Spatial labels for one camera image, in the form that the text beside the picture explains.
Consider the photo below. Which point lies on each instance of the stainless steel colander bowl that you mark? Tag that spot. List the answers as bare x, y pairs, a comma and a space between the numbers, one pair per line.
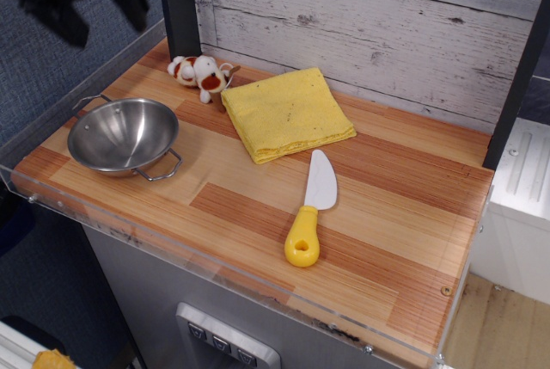
125, 137

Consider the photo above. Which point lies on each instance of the white brown plush dog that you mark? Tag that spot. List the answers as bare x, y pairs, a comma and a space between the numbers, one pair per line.
203, 72

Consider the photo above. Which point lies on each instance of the clear acrylic table guard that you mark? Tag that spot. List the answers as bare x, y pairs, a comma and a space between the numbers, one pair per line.
394, 248

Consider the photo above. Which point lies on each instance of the folded yellow cloth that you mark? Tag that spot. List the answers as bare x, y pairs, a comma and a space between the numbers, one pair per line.
286, 114

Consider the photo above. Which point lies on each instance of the grey cabinet with dispenser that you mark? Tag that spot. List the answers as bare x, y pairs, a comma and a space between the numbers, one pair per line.
181, 320

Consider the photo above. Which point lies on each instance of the yellow object bottom left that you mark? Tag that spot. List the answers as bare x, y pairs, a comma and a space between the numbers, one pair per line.
52, 359

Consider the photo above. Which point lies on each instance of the white side cabinet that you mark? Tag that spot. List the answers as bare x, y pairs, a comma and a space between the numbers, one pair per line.
512, 246

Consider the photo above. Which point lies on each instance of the black left frame post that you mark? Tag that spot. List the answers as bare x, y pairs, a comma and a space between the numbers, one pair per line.
182, 27

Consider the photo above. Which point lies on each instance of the black frame post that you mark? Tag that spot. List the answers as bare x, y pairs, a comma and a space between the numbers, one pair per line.
520, 83
182, 27

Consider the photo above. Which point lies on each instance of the yellow handled toy knife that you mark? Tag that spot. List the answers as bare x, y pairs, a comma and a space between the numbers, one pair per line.
302, 247

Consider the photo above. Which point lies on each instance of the black right frame post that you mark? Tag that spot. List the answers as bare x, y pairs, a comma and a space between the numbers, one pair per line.
520, 83

